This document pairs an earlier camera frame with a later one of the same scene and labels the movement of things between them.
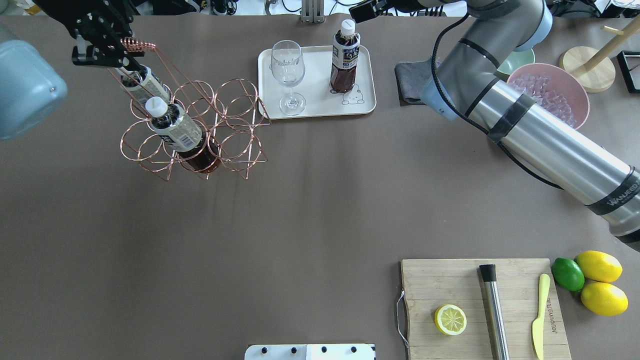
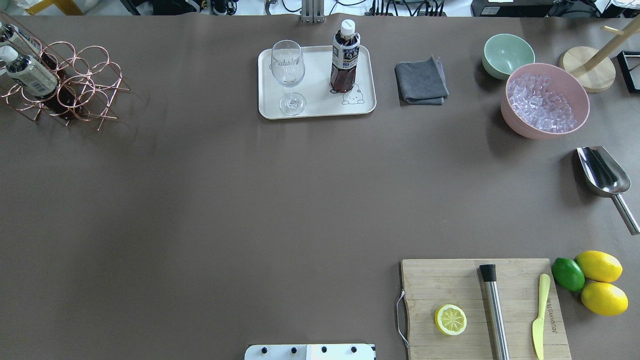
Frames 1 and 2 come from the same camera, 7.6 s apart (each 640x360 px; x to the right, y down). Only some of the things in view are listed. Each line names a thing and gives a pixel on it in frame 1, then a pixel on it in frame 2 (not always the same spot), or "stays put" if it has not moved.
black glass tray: (629, 61) stays put
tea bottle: (346, 45) stays put
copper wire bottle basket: (189, 129) to (52, 79)
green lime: (568, 274) stays put
